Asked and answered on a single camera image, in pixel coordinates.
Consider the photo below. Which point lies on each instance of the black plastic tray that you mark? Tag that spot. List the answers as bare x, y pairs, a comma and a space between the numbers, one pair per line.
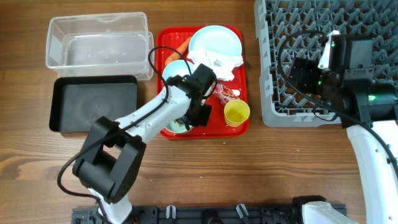
77, 102

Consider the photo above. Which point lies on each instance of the orange carrot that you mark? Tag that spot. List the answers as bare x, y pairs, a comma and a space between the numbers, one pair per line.
180, 51

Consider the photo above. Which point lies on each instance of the black mounting rail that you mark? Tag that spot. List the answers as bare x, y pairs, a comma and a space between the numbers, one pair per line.
266, 214

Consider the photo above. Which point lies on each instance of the red candy wrapper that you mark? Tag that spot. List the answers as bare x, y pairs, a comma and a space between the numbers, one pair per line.
224, 94

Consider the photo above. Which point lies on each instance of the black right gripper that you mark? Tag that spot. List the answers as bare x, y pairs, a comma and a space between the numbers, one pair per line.
299, 73

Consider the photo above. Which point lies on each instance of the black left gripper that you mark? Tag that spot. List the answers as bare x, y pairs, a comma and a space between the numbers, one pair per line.
203, 120

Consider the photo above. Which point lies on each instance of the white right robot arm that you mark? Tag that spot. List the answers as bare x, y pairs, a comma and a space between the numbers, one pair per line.
342, 83

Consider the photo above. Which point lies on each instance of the pale green bowl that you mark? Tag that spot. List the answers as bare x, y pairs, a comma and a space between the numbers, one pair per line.
178, 127

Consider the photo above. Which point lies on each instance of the light blue bowl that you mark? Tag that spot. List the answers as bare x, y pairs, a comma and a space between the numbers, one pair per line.
178, 67

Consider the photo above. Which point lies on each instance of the white napkin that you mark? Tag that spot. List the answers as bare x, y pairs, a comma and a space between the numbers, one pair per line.
222, 65

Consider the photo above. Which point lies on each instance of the light blue plate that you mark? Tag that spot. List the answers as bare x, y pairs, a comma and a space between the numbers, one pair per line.
218, 41

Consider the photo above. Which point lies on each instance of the clear plastic bin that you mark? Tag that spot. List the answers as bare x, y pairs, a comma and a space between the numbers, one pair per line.
100, 45

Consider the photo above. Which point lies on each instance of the white plastic spoon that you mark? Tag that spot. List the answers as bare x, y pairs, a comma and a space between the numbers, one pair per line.
236, 92

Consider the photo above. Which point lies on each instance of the red plastic tray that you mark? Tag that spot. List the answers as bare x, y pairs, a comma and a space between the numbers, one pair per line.
216, 127

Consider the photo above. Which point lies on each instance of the grey dishwasher rack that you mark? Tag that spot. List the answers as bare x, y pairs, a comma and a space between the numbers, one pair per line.
281, 107

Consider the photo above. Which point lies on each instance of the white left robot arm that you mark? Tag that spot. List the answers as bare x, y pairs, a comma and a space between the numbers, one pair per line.
108, 163

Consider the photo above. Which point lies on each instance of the yellow plastic cup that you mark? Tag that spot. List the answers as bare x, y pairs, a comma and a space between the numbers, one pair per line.
236, 112

